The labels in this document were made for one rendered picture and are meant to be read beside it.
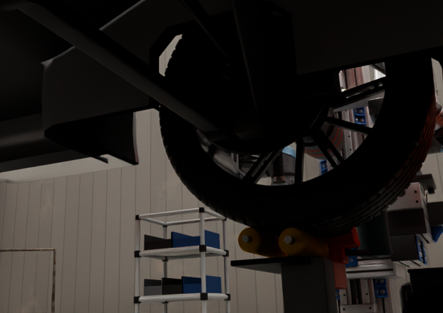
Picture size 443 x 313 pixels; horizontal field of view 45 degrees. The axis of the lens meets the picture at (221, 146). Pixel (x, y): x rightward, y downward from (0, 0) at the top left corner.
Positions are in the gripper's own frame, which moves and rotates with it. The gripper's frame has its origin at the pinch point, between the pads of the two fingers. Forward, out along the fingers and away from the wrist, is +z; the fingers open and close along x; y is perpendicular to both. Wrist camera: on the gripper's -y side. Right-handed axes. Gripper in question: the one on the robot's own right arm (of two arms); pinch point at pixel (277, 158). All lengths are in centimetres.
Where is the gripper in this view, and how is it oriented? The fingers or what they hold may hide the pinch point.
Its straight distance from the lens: 176.3
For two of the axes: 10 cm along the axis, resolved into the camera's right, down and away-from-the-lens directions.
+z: 9.2, -1.5, -3.7
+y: -0.4, -9.5, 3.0
